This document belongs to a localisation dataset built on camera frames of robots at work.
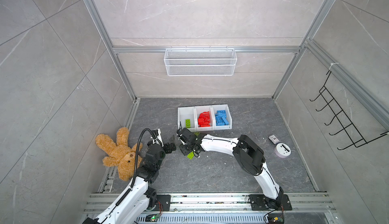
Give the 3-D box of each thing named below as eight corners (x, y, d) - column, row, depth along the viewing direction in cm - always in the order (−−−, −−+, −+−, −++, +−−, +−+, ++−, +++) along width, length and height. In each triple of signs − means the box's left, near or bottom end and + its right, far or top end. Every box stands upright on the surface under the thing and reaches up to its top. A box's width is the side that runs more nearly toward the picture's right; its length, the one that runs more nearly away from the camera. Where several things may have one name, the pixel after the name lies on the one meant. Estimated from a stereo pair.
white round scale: (276, 157, 91) (279, 155, 88) (272, 145, 96) (274, 142, 93) (290, 157, 91) (293, 155, 88) (285, 145, 96) (288, 142, 93)
